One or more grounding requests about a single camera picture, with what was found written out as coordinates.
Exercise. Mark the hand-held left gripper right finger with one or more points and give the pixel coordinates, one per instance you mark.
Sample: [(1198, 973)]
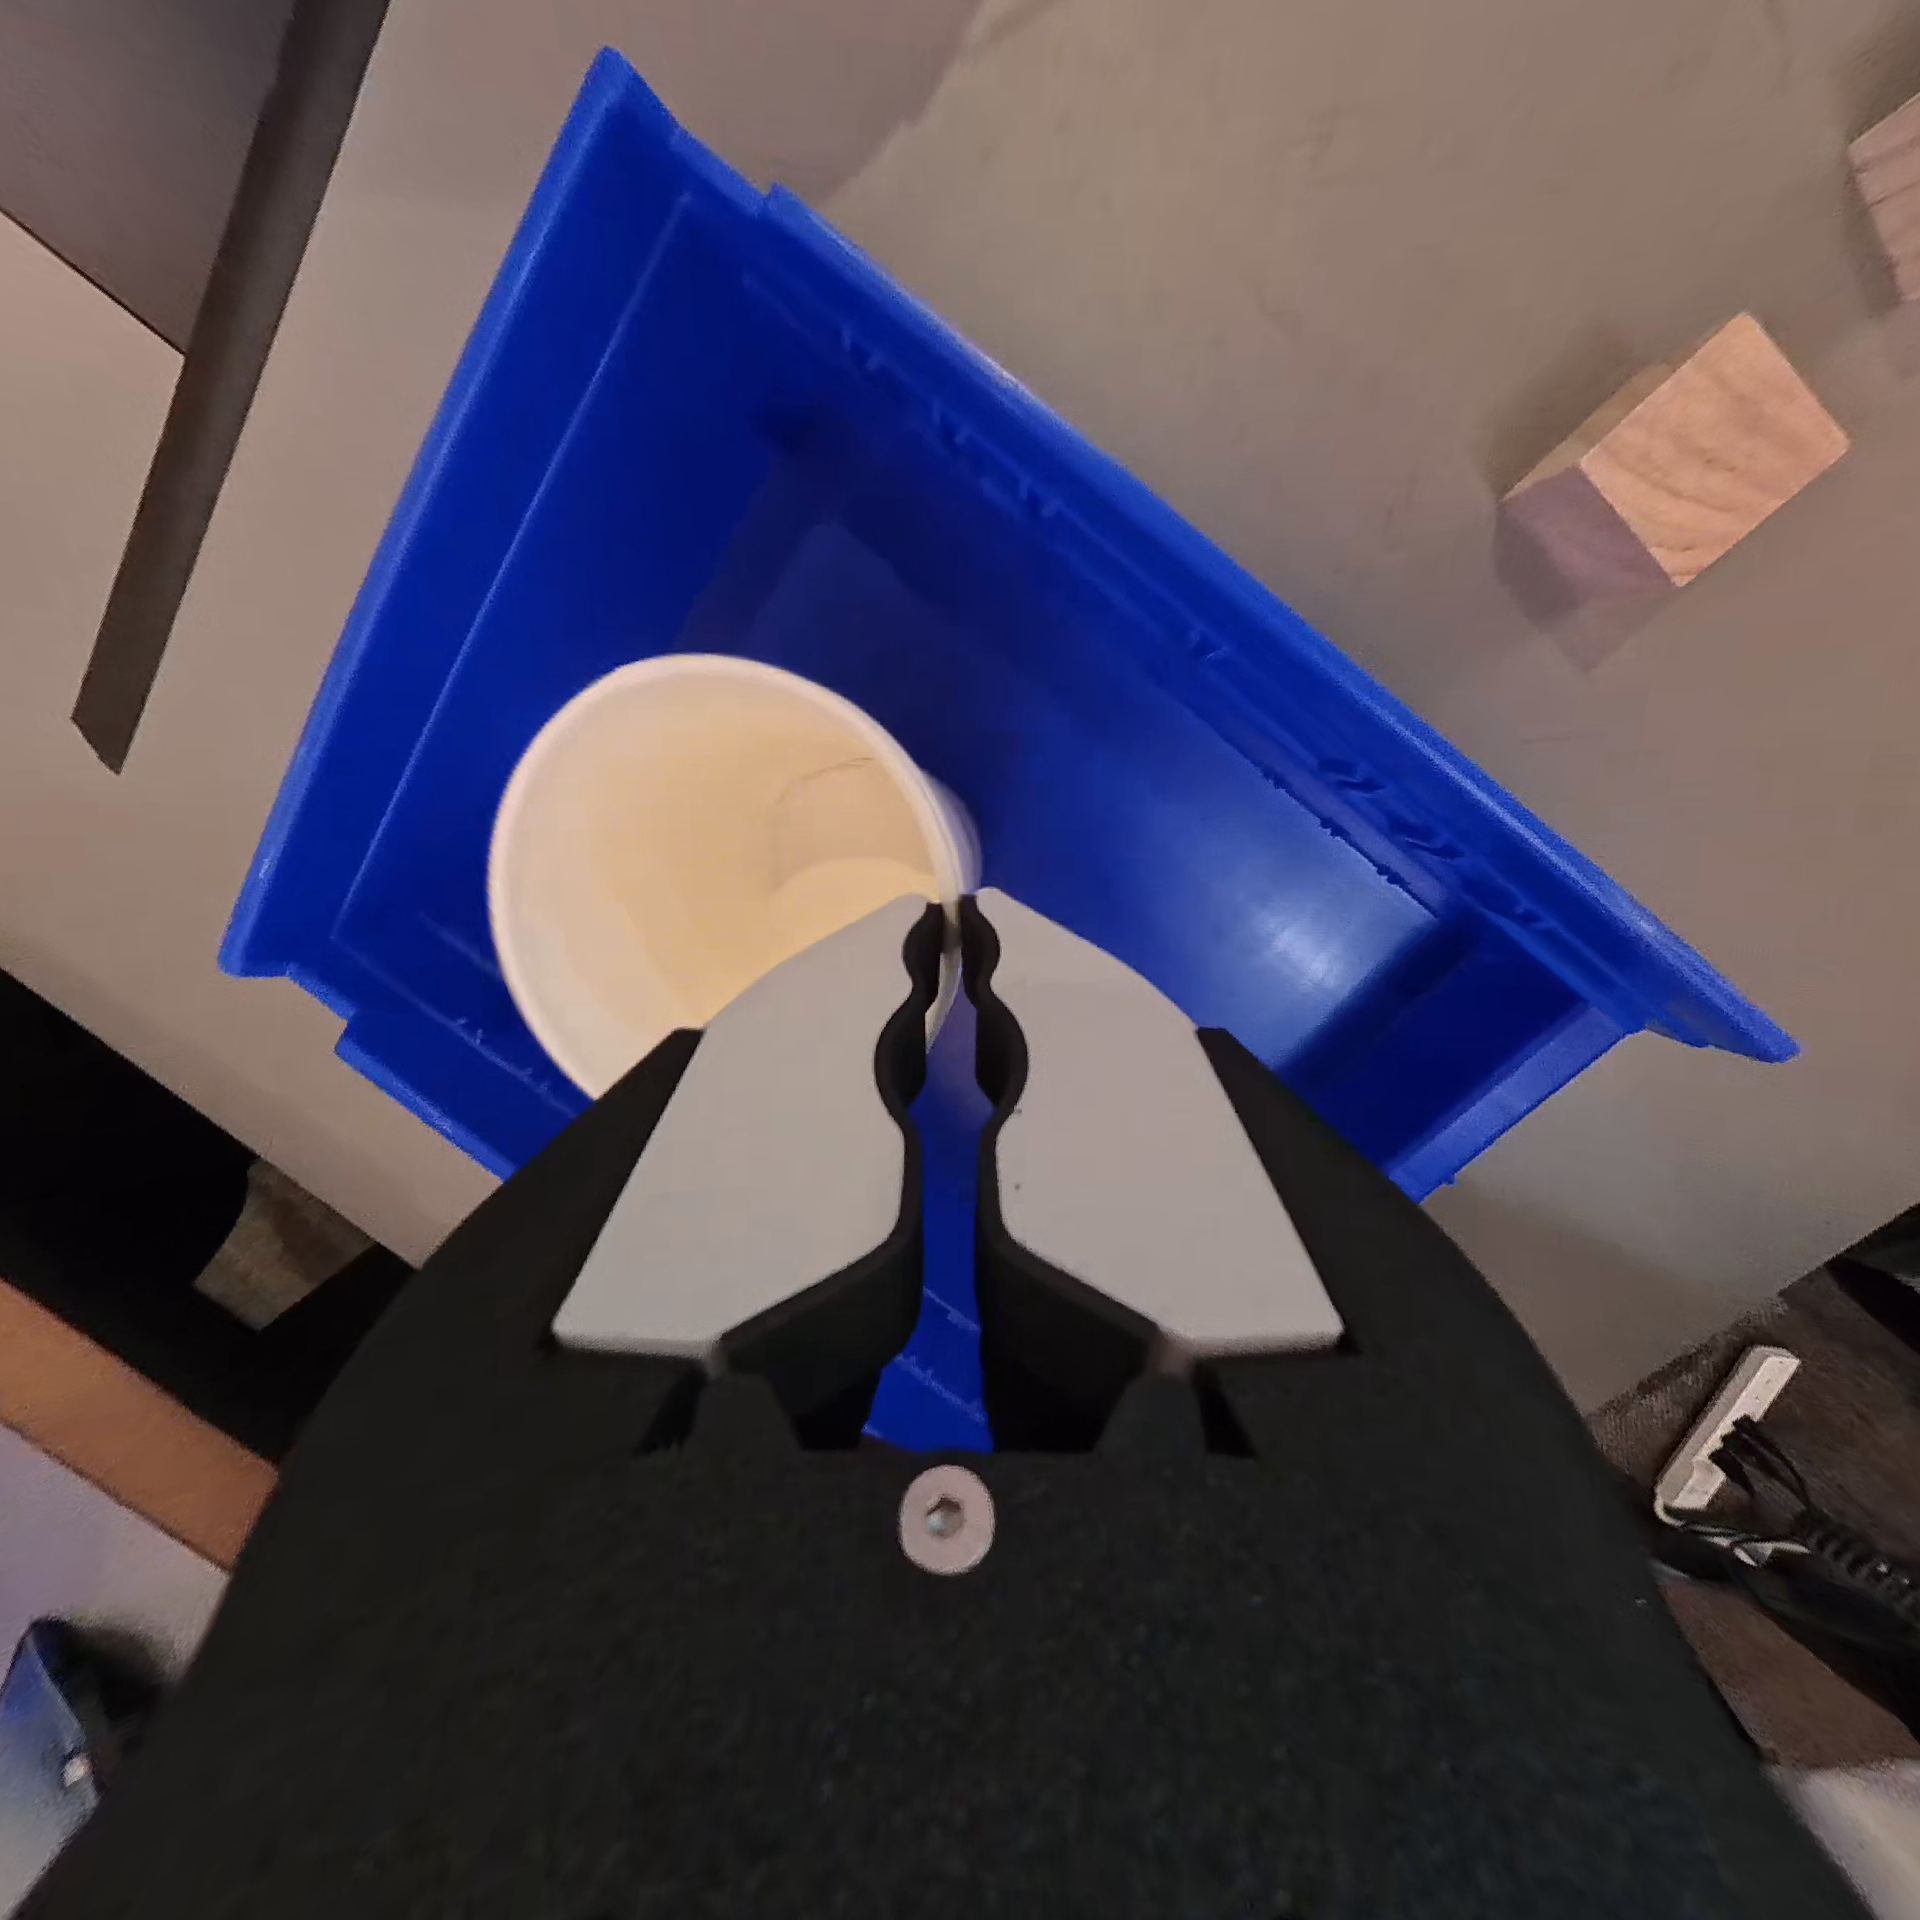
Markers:
[(1155, 1185)]

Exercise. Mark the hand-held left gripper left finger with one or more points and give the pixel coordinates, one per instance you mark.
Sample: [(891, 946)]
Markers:
[(751, 1185)]

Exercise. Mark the green-striped white paper cup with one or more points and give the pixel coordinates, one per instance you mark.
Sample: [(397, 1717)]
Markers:
[(646, 840)]

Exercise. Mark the wooden cube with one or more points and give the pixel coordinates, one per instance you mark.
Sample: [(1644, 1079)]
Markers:
[(1892, 211), (1694, 451)]

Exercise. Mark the white power strip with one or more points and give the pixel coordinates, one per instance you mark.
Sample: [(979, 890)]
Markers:
[(1724, 1425)]

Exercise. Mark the wood-edged side table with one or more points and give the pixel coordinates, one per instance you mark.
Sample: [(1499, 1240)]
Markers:
[(120, 1410)]

